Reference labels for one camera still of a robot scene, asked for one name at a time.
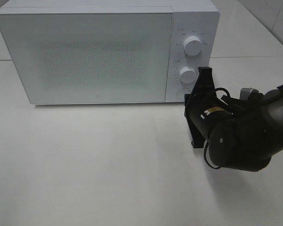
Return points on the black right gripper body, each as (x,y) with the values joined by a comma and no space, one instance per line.
(209,120)

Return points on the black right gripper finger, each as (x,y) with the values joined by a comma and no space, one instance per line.
(204,82)

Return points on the white microwave oven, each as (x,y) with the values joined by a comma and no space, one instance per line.
(108,51)

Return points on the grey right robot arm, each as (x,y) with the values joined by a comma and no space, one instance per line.
(235,133)

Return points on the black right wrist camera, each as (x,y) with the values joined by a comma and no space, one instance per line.
(245,93)

